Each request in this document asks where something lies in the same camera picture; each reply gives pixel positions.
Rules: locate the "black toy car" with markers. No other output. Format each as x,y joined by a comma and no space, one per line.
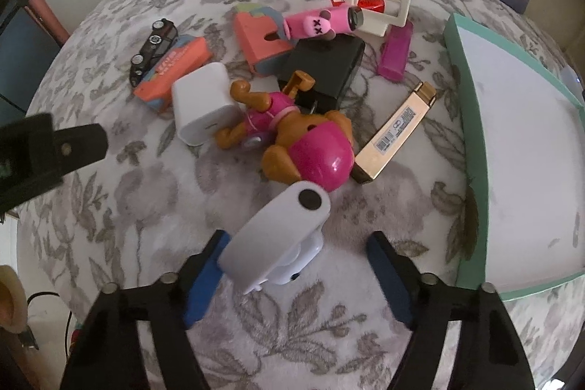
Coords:
163,36

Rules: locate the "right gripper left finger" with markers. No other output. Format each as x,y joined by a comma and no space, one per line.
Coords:
202,276

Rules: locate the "red white small bottle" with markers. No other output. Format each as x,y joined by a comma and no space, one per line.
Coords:
380,6

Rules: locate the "pink rolled mat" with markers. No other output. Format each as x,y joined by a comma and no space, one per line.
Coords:
49,20

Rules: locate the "orange knife toy green blade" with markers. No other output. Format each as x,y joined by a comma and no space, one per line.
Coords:
259,31

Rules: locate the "white power adapter cube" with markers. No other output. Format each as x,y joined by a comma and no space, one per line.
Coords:
202,104

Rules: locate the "white earbuds case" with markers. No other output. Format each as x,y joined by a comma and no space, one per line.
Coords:
277,243

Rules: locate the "orange blue carrot knife toy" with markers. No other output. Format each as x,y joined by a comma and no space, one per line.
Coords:
185,56

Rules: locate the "teal white tray box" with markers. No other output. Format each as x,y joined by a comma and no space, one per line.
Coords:
524,150

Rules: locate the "black rectangular box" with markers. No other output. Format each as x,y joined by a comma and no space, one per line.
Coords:
332,64

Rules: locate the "brown pink puppy toy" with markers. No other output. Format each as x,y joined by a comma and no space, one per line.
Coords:
310,147

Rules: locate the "gold rectangular lighter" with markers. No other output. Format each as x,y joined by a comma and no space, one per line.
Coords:
376,154

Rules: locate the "magenta plastic case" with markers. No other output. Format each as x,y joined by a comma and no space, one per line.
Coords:
395,52

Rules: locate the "floral grey white blanket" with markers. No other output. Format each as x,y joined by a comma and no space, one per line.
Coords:
154,201

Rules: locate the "pink smart watch band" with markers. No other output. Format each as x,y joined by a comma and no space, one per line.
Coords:
324,23

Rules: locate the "white plastic frame clip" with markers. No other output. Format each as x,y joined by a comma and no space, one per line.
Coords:
380,15

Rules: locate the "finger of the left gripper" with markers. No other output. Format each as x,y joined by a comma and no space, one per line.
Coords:
80,146

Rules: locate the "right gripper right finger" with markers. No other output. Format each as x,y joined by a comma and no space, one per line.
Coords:
387,266

